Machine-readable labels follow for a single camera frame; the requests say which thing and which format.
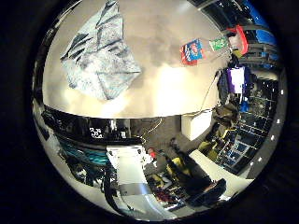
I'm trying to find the blue white patterned cloth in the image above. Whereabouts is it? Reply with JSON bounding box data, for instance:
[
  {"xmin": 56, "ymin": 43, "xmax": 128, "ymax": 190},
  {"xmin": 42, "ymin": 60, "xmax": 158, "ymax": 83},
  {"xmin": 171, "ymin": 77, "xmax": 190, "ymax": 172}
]
[{"xmin": 60, "ymin": 0, "xmax": 143, "ymax": 101}]

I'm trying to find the small red object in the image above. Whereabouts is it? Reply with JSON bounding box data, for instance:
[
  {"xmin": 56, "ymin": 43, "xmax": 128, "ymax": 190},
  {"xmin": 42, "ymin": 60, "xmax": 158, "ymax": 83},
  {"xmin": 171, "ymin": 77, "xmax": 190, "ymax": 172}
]
[{"xmin": 147, "ymin": 147, "xmax": 157, "ymax": 161}]

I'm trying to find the white box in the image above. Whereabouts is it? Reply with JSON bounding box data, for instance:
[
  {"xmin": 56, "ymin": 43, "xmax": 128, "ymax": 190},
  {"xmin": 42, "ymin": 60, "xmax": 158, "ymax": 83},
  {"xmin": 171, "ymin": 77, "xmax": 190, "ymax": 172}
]
[{"xmin": 180, "ymin": 110, "xmax": 215, "ymax": 141}]

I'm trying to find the black and white marker tag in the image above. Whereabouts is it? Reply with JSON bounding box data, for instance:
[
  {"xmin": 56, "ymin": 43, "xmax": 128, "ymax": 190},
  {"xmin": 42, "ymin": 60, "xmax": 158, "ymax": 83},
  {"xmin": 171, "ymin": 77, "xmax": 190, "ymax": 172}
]
[{"xmin": 89, "ymin": 126, "xmax": 104, "ymax": 140}]

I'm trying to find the yellow object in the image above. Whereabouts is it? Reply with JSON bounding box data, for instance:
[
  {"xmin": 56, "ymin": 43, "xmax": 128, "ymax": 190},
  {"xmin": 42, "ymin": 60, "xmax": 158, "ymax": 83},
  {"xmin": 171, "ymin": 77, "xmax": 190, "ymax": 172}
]
[{"xmin": 165, "ymin": 156, "xmax": 189, "ymax": 179}]

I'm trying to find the teal bundle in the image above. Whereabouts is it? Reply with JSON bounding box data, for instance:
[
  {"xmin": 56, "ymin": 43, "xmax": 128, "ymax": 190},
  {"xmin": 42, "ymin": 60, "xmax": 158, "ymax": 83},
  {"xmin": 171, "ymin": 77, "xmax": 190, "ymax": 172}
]
[{"xmin": 58, "ymin": 140, "xmax": 110, "ymax": 166}]

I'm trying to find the red and blue snack packet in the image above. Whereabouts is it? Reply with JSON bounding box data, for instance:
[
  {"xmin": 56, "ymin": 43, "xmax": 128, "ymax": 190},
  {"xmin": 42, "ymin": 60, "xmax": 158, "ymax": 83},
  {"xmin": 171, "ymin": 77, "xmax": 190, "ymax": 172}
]
[{"xmin": 179, "ymin": 38, "xmax": 206, "ymax": 66}]

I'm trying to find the olive green jacket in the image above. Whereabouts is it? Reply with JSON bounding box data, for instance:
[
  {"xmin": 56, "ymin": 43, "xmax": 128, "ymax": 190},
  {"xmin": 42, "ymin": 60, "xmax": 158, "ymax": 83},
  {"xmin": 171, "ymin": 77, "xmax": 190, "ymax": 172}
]
[{"xmin": 212, "ymin": 103, "xmax": 240, "ymax": 129}]

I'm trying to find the white side table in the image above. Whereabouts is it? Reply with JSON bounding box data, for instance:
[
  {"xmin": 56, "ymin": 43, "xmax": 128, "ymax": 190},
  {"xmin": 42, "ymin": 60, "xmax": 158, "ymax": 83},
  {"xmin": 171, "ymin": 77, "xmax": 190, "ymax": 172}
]
[{"xmin": 189, "ymin": 148, "xmax": 254, "ymax": 201}]

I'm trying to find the lit computer monitor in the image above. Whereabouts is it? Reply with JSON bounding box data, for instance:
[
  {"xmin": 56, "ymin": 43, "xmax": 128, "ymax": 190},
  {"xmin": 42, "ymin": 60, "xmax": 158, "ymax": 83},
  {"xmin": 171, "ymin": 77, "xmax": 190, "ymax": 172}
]
[{"xmin": 227, "ymin": 66, "xmax": 250, "ymax": 94}]

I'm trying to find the thin pale cable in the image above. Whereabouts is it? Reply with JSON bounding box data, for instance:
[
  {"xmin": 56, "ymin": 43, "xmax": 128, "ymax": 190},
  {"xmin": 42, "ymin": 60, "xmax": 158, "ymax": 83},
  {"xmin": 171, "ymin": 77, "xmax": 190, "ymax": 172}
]
[{"xmin": 186, "ymin": 70, "xmax": 221, "ymax": 117}]

